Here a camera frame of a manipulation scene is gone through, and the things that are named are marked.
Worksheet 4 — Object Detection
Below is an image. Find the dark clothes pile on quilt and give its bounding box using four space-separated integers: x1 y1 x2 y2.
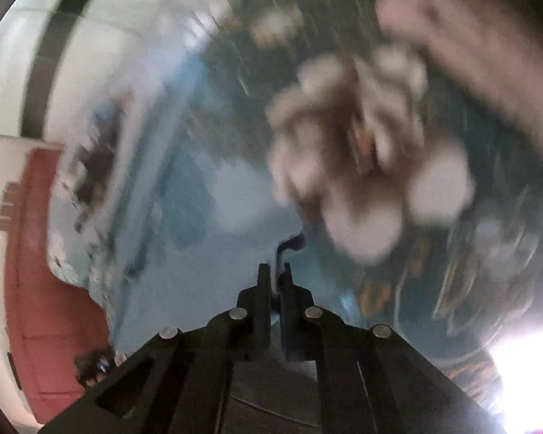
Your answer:
73 99 124 233

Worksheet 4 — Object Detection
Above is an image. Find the light blue garment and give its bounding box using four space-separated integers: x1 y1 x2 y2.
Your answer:
106 48 312 352

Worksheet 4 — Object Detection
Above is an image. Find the teal floral bed blanket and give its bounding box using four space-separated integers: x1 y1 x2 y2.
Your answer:
162 0 543 413

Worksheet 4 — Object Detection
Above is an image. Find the pink folded garment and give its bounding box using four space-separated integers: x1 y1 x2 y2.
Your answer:
375 0 543 155

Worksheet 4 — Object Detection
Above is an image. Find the light blue daisy quilt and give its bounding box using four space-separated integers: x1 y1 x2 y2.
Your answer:
46 0 219 299

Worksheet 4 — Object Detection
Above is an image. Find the red padded headboard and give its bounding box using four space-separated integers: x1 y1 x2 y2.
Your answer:
4 149 109 424

